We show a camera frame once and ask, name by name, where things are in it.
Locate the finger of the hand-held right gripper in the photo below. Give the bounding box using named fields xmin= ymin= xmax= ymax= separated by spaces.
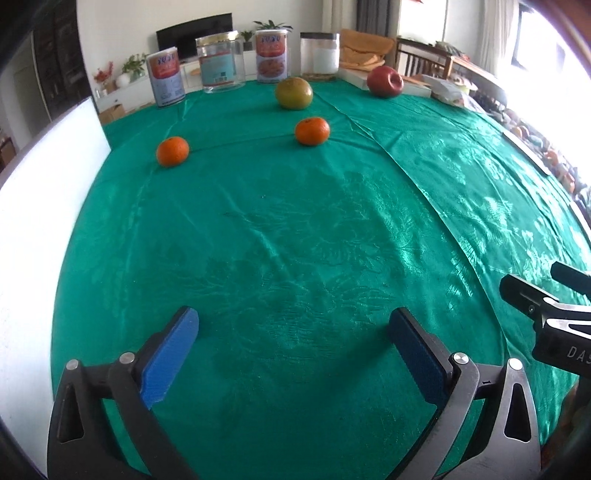
xmin=551 ymin=261 xmax=591 ymax=294
xmin=499 ymin=274 xmax=561 ymax=320

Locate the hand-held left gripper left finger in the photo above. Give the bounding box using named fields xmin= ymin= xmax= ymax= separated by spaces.
xmin=47 ymin=305 xmax=200 ymax=480

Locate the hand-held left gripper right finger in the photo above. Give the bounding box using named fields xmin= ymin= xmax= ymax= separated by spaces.
xmin=389 ymin=307 xmax=542 ymax=480

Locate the small orange tangerine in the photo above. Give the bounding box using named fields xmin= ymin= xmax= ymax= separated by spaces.
xmin=156 ymin=137 xmax=190 ymax=167
xmin=295 ymin=117 xmax=331 ymax=147

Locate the green satin tablecloth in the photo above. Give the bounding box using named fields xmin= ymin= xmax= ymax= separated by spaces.
xmin=51 ymin=76 xmax=591 ymax=480

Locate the white board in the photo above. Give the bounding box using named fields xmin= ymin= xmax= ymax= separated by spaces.
xmin=0 ymin=97 xmax=112 ymax=444

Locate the white plastic bag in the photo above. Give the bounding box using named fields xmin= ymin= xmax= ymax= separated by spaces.
xmin=422 ymin=74 xmax=472 ymax=108

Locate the red apple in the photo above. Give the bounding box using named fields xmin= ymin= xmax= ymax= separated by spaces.
xmin=367 ymin=65 xmax=404 ymax=98

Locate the white television cabinet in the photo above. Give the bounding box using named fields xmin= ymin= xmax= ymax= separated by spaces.
xmin=95 ymin=60 xmax=259 ymax=114

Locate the wooden railed bench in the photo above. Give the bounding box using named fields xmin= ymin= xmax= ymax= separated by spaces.
xmin=396 ymin=37 xmax=499 ymax=93

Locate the blue red labelled can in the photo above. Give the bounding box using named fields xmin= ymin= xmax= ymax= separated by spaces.
xmin=147 ymin=46 xmax=187 ymax=108

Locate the red flower bouquet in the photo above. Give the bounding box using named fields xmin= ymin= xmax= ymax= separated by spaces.
xmin=93 ymin=62 xmax=115 ymax=93

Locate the large green yellow orange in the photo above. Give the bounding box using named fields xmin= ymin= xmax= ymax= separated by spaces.
xmin=275 ymin=76 xmax=314 ymax=110

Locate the green plant in white vase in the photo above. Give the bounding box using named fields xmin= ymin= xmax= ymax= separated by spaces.
xmin=115 ymin=53 xmax=148 ymax=88

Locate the orange lounge chair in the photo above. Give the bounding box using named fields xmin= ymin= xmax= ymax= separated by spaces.
xmin=340 ymin=28 xmax=396 ymax=70

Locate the clear glass jar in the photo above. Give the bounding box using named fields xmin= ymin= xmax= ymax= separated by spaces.
xmin=195 ymin=31 xmax=245 ymax=94

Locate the black lidded white jar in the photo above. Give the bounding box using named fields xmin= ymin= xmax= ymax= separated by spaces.
xmin=300 ymin=32 xmax=341 ymax=80

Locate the grey curtain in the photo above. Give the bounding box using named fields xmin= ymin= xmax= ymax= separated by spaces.
xmin=358 ymin=0 xmax=400 ymax=38

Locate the black television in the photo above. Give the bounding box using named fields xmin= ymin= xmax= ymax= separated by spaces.
xmin=156 ymin=13 xmax=233 ymax=61

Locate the black glass cabinet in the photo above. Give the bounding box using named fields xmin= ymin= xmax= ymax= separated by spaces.
xmin=32 ymin=0 xmax=90 ymax=123

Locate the large leafy potted plant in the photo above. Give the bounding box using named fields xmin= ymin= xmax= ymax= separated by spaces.
xmin=253 ymin=18 xmax=294 ymax=33

